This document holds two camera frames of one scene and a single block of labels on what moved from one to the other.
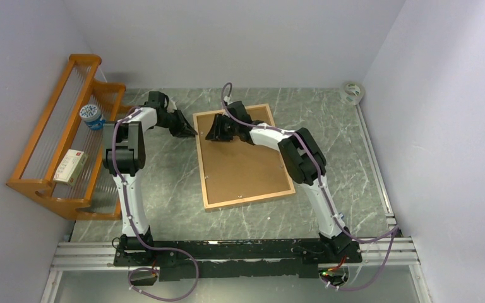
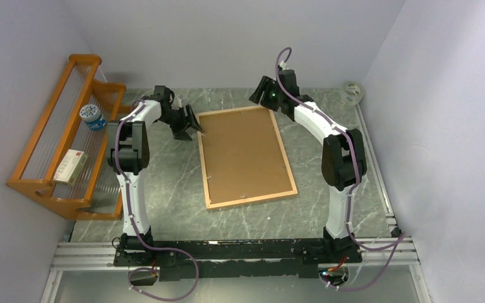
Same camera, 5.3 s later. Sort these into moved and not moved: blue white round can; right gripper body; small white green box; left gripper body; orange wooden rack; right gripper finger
Moved: right gripper finger; right gripper body
Not moved: orange wooden rack; blue white round can; left gripper body; small white green box
